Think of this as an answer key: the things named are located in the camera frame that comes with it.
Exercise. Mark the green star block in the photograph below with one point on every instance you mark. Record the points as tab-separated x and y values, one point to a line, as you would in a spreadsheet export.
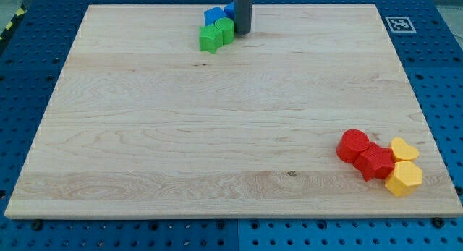
210	38

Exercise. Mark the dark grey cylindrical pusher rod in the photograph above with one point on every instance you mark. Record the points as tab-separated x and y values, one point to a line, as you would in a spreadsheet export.
242	16

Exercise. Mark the white fiducial marker tag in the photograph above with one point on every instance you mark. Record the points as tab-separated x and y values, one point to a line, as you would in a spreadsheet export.
399	24

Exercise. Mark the red circle block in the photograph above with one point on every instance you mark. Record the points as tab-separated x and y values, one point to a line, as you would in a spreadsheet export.
351	144

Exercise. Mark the red star block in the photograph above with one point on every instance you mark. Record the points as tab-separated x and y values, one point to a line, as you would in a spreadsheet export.
375	162

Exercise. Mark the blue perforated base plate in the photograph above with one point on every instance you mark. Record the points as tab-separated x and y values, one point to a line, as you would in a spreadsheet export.
30	67

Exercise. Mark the yellow heart block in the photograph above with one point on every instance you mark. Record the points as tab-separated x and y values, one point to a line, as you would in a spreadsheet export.
402	151

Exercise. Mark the yellow hexagon block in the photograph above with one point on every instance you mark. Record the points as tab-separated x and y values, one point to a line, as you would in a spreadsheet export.
404	179

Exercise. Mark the blue cube block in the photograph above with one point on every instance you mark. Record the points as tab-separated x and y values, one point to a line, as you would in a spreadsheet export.
213	14

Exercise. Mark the green circle block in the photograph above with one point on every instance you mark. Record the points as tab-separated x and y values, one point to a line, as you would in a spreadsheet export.
226	26

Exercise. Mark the light wooden board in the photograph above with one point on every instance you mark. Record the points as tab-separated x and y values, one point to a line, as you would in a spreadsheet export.
143	125

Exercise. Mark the blue block behind rod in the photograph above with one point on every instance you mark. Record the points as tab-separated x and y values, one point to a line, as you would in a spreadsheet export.
229	10

